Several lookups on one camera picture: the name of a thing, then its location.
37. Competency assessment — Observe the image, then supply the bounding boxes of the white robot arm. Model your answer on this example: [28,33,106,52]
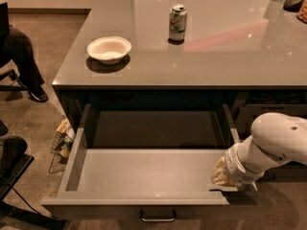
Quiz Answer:
[211,112,307,187]

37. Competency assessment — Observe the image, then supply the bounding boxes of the grey counter cabinet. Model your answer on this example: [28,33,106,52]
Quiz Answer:
[53,0,307,153]

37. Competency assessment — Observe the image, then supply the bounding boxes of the white paper bowl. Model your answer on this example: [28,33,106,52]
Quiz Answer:
[87,36,131,64]

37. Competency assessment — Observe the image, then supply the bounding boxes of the green white soda can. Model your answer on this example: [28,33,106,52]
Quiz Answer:
[169,4,187,41]

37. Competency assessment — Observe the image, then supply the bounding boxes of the snack bag on counter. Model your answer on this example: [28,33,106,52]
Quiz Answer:
[296,0,307,23]

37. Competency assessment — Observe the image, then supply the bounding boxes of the black shoe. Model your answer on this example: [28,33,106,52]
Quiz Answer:
[28,86,48,103]

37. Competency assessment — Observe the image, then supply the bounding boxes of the black stand base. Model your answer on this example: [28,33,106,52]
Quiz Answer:
[0,154,66,230]

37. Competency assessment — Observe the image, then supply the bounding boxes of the person leg dark trousers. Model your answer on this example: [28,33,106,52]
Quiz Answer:
[0,26,44,90]

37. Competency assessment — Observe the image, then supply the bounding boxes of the wire basket with trash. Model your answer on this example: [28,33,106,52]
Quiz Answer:
[49,118,76,173]

